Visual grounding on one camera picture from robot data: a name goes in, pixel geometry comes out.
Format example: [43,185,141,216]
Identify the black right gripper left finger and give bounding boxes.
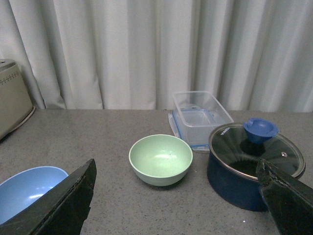
[0,159,97,235]

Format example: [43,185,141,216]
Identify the blue bowl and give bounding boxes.
[0,166,68,224]

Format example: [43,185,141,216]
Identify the dark blue pot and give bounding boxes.
[207,153,268,212]

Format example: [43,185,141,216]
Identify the cream toaster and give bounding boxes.
[0,59,36,138]

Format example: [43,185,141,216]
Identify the blue-rimmed container lid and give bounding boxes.
[169,105,227,151]

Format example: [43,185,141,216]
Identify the white curtain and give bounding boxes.
[0,0,313,112]

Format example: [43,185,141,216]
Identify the green bowl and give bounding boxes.
[129,134,193,187]

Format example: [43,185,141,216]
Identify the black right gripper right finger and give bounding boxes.
[256,159,313,235]

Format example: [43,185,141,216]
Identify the glass pot lid blue knob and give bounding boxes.
[208,123,305,181]

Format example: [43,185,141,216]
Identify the clear plastic container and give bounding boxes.
[169,91,233,148]

